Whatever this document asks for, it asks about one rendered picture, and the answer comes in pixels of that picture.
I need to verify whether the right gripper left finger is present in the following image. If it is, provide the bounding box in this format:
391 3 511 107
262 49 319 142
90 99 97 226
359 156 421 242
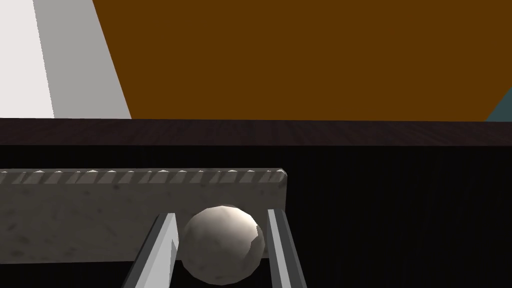
121 212 180 288

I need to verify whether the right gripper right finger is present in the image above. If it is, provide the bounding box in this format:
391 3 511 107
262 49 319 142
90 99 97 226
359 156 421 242
265 208 308 288

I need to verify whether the grey round knob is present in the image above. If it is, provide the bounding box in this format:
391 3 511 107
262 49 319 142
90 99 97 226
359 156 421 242
179 205 266 286

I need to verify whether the grey marbled drawer front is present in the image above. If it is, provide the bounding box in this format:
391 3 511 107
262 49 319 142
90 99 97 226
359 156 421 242
0 168 288 266

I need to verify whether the dark wooden cupboard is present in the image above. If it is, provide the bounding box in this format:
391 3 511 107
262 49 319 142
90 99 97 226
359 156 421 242
0 117 512 288

